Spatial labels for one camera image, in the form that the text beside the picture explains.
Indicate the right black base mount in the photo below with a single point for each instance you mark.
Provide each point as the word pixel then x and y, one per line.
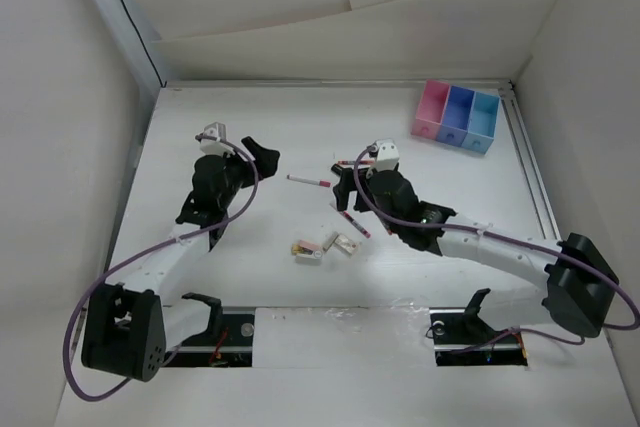
pixel 462 339

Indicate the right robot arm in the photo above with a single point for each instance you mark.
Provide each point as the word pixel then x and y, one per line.
pixel 572 274

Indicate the white pen pink cap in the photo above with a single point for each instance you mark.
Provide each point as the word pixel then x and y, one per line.
pixel 320 183

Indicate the grey eraser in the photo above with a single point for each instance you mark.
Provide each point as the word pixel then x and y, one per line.
pixel 330 241

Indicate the white boxed eraser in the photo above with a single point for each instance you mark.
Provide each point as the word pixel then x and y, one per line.
pixel 346 245

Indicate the pink container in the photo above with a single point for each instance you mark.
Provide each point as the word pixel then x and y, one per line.
pixel 430 110

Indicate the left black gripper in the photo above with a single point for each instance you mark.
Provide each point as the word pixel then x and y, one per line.
pixel 266 159

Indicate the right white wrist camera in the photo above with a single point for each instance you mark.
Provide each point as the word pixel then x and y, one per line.
pixel 385 156

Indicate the red pen clear cap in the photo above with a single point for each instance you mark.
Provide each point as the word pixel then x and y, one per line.
pixel 360 228

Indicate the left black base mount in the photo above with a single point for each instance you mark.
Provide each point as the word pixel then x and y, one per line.
pixel 200 332

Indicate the dark red pen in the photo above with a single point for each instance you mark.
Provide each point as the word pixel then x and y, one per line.
pixel 353 162

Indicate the aluminium frame rail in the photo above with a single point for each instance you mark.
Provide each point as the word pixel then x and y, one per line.
pixel 527 159

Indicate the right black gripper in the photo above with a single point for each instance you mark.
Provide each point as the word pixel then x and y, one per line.
pixel 342 189

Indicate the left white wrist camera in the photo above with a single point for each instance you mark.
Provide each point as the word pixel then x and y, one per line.
pixel 212 140

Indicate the yellow eraser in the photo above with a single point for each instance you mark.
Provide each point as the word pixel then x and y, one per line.
pixel 296 249

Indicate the white eraser pink sleeve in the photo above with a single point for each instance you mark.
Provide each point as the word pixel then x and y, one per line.
pixel 312 256

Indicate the light blue container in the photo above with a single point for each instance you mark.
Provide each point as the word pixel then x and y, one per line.
pixel 482 123

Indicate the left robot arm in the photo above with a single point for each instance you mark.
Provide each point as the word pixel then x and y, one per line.
pixel 131 323

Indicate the purple container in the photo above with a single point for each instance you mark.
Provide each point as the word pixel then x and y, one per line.
pixel 454 124

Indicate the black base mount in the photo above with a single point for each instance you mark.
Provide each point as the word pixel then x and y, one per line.
pixel 200 332
pixel 462 339

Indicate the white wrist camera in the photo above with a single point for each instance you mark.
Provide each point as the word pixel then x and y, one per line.
pixel 212 140
pixel 385 156

